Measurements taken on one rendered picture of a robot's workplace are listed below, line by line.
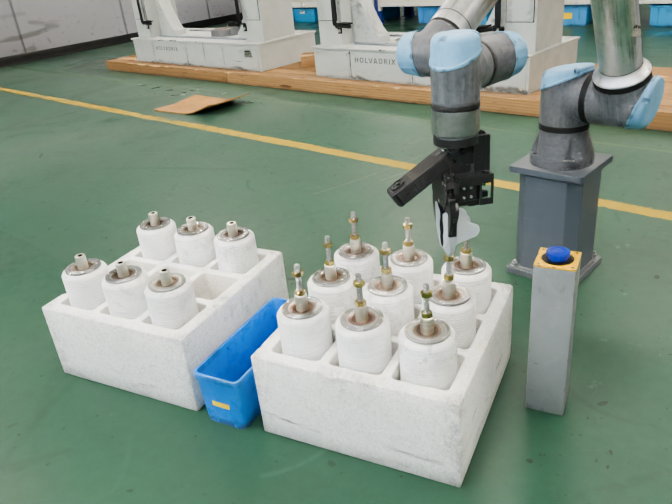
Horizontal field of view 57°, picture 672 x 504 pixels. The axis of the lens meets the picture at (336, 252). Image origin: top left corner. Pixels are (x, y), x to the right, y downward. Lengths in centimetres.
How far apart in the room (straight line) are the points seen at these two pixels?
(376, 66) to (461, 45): 280
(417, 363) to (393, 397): 7
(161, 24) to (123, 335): 447
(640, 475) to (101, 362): 108
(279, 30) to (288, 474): 374
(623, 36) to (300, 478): 105
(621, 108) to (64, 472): 134
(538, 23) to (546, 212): 177
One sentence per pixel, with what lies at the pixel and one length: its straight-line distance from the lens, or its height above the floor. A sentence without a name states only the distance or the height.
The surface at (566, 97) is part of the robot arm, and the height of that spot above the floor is 47.
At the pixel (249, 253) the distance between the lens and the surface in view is 145.
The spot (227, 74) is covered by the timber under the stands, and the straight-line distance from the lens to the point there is 465.
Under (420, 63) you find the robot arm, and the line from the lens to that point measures 112.
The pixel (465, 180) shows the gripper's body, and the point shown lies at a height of 48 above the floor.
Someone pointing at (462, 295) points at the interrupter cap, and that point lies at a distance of 113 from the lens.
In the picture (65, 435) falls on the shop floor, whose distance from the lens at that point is 141.
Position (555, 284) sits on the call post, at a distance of 112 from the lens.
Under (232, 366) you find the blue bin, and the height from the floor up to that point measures 6.
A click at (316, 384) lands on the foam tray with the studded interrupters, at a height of 15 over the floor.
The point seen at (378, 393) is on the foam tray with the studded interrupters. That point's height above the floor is 16.
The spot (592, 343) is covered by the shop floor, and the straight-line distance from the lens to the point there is 149.
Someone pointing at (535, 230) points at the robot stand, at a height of 14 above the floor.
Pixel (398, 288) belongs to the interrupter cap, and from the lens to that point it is 116.
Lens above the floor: 84
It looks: 27 degrees down
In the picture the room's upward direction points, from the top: 6 degrees counter-clockwise
